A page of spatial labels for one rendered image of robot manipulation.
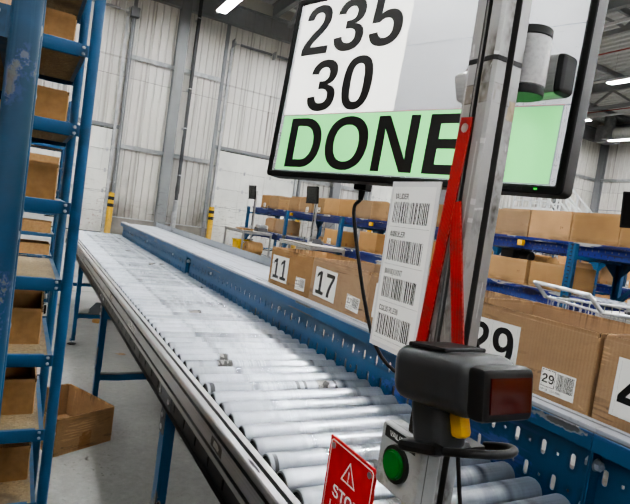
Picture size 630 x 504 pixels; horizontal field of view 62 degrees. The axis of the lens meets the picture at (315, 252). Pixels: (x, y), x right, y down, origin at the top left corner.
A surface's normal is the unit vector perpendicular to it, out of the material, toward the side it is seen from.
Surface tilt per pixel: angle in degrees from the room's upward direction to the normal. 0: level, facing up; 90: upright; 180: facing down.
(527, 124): 86
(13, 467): 90
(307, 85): 86
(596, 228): 90
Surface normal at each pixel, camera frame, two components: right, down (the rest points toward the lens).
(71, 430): 0.81, 0.15
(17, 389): 0.47, 0.12
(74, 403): -0.55, -0.04
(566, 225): -0.88, -0.10
